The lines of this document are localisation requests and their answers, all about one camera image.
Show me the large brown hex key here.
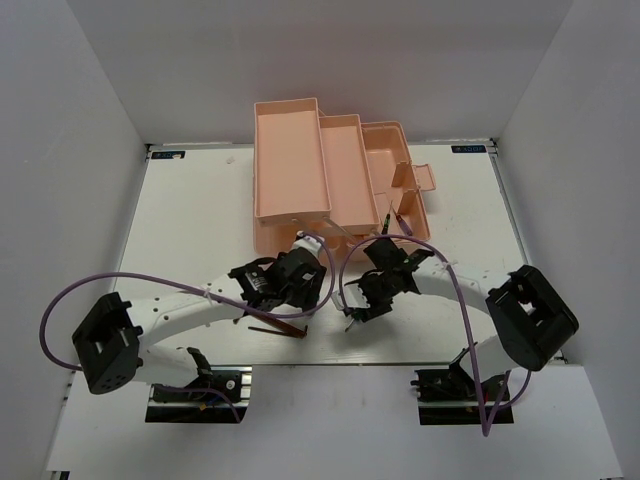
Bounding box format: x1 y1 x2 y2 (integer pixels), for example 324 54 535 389
232 310 308 332

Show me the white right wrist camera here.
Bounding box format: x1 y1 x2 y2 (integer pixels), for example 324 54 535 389
331 284 370 316

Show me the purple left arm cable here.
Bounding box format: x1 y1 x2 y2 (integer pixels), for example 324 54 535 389
39 230 346 421

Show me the small brown hex key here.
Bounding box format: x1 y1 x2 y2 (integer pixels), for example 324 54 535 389
248 326 307 339

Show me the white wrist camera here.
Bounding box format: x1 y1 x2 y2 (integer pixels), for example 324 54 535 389
331 284 370 316
291 231 324 258

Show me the blue handled precision screwdriver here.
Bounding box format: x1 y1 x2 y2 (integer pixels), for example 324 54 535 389
394 212 413 236

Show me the green stubby phillips screwdriver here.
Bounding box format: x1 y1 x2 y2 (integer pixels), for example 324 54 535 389
344 315 360 333

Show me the white front cover panel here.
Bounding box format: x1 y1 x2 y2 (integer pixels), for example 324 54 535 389
48 366 622 479

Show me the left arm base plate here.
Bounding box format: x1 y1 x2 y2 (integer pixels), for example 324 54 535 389
145 366 252 424

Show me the black green precision screwdriver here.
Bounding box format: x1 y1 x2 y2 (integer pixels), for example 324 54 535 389
381 200 393 235

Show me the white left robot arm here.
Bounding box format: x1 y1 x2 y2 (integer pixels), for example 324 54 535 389
72 247 327 399

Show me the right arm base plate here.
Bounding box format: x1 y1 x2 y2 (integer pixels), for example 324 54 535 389
410 368 514 426

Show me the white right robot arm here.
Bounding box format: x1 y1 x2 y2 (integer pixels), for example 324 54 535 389
334 238 579 399

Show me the pink plastic toolbox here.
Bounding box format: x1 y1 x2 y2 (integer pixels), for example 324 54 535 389
253 98 436 261

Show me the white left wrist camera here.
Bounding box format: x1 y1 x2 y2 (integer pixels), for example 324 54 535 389
291 231 324 258

